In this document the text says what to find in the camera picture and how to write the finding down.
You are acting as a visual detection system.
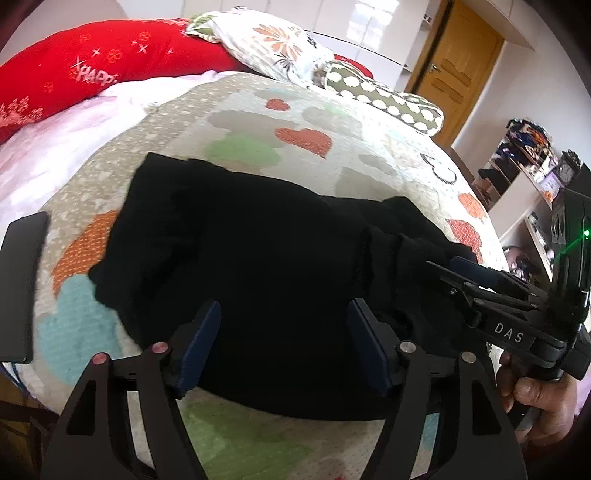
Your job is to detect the person's right hand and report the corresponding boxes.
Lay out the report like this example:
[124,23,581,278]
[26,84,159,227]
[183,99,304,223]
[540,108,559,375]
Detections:
[496,352,580,446]

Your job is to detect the black pants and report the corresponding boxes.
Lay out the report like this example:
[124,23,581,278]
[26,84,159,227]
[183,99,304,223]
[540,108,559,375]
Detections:
[88,152,499,423]

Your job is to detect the quilted patchwork bed cover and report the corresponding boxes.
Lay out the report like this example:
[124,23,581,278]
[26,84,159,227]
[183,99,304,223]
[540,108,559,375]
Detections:
[16,74,509,480]

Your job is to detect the black smartphone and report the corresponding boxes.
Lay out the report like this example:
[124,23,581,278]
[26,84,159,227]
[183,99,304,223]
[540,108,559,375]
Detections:
[0,211,51,365]

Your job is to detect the white pink fleece blanket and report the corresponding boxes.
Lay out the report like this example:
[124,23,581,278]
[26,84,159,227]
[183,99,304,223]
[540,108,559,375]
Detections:
[0,69,222,241]

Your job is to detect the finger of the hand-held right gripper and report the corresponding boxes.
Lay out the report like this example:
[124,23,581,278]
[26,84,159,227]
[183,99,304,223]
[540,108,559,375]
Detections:
[448,256,550,305]
[425,261,548,327]

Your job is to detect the white glossy wardrobe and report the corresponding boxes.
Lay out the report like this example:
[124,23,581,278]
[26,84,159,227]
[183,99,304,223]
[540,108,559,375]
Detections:
[115,0,444,84]

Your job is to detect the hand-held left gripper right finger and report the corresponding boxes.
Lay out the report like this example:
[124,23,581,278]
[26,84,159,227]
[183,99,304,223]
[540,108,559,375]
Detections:
[346,298,527,480]

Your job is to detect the red embroidered pillow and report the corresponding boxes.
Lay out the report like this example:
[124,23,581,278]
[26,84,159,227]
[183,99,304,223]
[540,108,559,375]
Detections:
[0,18,374,144]

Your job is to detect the pile of colourful clothes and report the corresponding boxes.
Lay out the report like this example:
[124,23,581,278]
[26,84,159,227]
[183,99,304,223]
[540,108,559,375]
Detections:
[499,119,555,167]

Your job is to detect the green pillow with white pattern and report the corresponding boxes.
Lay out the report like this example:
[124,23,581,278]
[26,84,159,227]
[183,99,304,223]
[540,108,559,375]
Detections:
[318,60,445,137]

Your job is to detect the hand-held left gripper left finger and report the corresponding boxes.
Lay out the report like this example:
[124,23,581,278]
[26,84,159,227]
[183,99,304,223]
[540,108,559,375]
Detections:
[44,299,222,480]

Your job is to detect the white shelf unit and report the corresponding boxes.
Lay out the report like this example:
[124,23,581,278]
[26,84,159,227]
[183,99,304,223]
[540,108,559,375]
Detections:
[475,117,591,282]

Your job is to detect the black table clock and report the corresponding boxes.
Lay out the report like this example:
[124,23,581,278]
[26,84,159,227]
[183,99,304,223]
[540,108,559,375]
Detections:
[556,150,583,188]

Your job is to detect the floral print pillow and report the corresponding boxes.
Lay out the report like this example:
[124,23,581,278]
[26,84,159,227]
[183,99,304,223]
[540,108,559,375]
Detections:
[187,6,335,86]

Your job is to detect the wooden door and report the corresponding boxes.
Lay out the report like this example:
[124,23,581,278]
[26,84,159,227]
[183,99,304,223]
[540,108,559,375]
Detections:
[406,0,504,148]

